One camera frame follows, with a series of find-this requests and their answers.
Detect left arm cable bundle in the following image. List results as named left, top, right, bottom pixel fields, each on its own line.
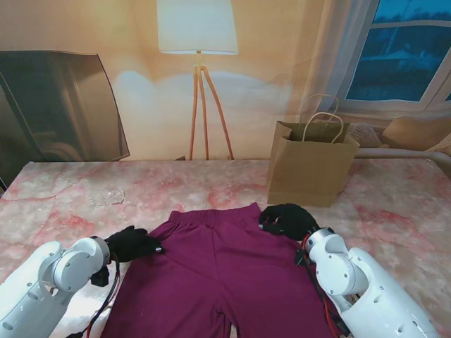
left=66, top=258, right=123, bottom=338

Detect beige sofa frame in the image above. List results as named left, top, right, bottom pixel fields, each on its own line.
left=354, top=146, right=451, bottom=168

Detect sheer beige curtain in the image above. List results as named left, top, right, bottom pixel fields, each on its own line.
left=287, top=0, right=381, bottom=117

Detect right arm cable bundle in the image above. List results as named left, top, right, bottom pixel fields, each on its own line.
left=302, top=260, right=352, bottom=338

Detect smooth beige cushion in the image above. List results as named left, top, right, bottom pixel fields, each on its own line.
left=382, top=115, right=451, bottom=151

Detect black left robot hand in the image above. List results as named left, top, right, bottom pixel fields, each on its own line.
left=104, top=225, right=166, bottom=263

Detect dark framed mirror panel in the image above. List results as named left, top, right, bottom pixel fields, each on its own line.
left=0, top=50, right=130, bottom=163

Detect knitted beige pillow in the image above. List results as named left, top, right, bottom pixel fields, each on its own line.
left=347, top=123, right=385, bottom=148

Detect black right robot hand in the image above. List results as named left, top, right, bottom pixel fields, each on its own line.
left=258, top=203, right=321, bottom=242

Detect white shade tripod floor lamp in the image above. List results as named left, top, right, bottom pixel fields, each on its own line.
left=156, top=0, right=240, bottom=161

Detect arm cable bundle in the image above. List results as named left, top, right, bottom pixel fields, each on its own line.
left=302, top=260, right=352, bottom=338
left=66, top=258, right=123, bottom=338

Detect kraft paper bag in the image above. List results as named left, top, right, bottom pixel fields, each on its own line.
left=266, top=94, right=360, bottom=208

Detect white framed window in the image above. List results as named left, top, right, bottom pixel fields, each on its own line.
left=343, top=0, right=451, bottom=105

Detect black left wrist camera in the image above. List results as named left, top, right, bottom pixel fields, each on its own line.
left=90, top=267, right=111, bottom=287

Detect maroon shorts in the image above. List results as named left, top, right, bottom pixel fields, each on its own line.
left=101, top=206, right=339, bottom=338

